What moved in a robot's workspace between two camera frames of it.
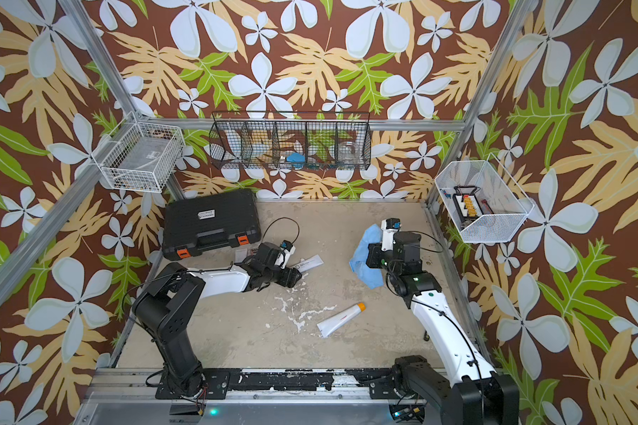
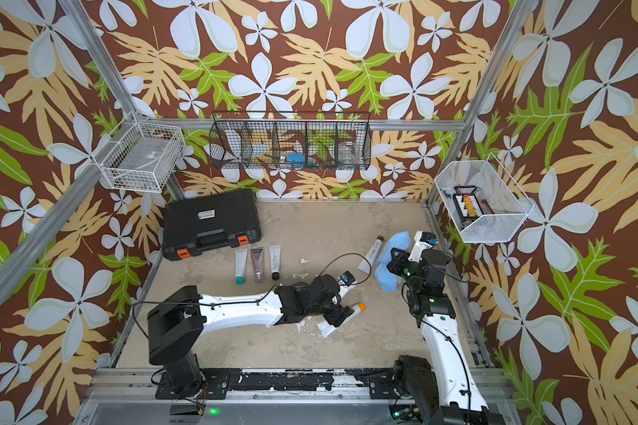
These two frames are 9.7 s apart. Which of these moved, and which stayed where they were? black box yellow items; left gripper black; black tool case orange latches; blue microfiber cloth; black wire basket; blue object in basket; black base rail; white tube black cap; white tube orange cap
Moved: white tube black cap; left gripper black; blue microfiber cloth
Stayed: blue object in basket; black base rail; white tube orange cap; black tool case orange latches; black wire basket; black box yellow items
